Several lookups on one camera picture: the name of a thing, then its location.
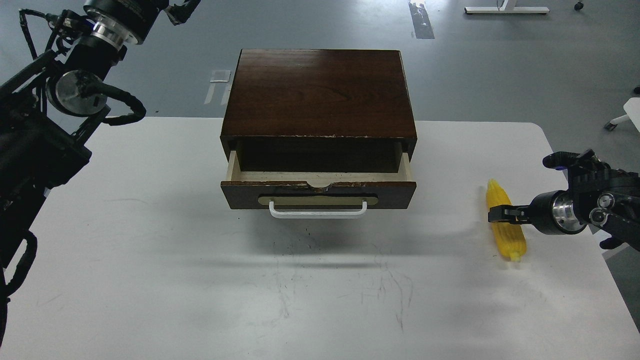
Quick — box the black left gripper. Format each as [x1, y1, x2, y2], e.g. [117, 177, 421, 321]
[83, 0, 201, 44]

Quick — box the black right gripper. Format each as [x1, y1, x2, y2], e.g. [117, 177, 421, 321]
[487, 191, 587, 235]

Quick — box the yellow corn cob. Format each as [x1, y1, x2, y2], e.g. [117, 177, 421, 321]
[486, 178, 527, 262]

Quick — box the wooden drawer with white handle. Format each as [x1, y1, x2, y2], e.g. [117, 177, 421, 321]
[221, 151, 418, 219]

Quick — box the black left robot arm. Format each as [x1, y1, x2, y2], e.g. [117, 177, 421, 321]
[0, 0, 199, 334]

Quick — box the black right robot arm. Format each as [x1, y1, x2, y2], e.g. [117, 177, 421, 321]
[487, 149, 640, 250]

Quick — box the dark wooden drawer cabinet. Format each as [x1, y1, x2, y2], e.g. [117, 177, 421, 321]
[220, 48, 418, 173]

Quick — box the white side table edge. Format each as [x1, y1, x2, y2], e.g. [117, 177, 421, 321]
[603, 97, 640, 132]

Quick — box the white table leg base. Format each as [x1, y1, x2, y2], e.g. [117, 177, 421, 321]
[464, 0, 550, 15]

